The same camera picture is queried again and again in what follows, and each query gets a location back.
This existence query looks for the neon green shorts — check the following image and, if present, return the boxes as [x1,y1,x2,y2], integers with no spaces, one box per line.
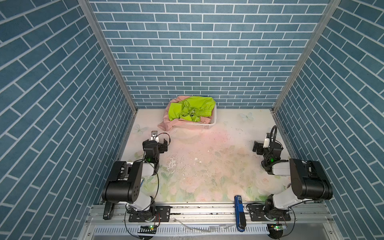
[168,96,216,124]

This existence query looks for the white plastic basket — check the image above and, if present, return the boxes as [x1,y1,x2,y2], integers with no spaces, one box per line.
[164,98,217,130]

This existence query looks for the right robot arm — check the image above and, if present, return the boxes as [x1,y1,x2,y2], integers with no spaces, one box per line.
[253,140,333,218]

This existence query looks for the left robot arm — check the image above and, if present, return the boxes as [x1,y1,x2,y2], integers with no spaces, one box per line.
[102,137,171,219]

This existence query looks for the pink shorts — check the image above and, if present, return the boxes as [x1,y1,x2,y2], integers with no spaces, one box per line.
[157,95,212,132]

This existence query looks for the blue handheld tool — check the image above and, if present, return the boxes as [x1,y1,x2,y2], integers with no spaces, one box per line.
[234,195,247,232]

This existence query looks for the black stapler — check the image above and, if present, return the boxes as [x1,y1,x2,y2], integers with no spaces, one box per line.
[103,202,116,220]

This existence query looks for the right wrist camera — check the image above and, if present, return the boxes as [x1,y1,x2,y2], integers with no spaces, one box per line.
[263,133,271,149]

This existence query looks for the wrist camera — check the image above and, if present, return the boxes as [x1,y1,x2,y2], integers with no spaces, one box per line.
[150,131,159,142]
[263,133,271,149]

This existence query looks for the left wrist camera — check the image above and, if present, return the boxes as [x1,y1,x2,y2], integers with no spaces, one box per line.
[150,131,159,142]

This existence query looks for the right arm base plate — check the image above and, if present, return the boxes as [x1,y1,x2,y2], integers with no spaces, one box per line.
[246,204,291,222]

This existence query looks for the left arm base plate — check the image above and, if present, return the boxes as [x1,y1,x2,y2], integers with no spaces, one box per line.
[128,206,171,223]

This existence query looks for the aluminium front rail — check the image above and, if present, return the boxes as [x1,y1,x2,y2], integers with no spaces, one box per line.
[86,202,334,226]

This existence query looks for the white slotted cable duct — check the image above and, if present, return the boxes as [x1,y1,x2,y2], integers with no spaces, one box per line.
[94,224,270,237]

